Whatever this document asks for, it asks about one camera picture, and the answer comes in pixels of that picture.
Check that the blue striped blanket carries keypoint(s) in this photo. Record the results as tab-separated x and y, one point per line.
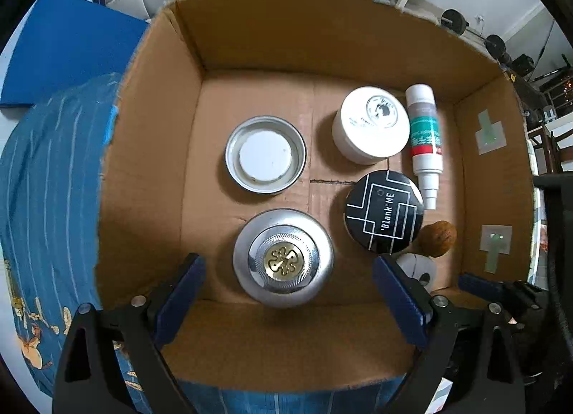
49	199

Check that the short barbell with black plates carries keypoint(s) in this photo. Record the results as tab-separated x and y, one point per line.
454	20

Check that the brown walnut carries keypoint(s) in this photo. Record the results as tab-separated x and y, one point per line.
438	238

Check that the metal lid with white inside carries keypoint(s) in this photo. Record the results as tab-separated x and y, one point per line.
265	155

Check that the silver round tin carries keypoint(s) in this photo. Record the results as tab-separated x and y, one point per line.
283	257

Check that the white round jar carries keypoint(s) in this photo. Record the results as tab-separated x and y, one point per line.
371	123

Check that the white tube with green label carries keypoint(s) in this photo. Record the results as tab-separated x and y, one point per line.
424	136

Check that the cardboard box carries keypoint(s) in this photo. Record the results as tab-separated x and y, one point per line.
277	92

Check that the black speaker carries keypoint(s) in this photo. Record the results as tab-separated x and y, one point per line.
523	65

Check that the black round compact case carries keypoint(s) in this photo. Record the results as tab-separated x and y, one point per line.
384	210

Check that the blue foam mat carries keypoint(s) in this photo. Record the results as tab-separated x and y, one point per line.
71	51

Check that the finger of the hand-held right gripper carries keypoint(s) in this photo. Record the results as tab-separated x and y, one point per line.
555	183
476	284

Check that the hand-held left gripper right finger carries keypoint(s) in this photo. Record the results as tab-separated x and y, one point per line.
398	297

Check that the small white round device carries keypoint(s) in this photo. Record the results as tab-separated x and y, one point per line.
421	267

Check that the black exercise machine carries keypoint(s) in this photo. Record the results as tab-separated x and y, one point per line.
553	76

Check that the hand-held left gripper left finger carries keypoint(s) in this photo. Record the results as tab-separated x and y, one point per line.
181	297

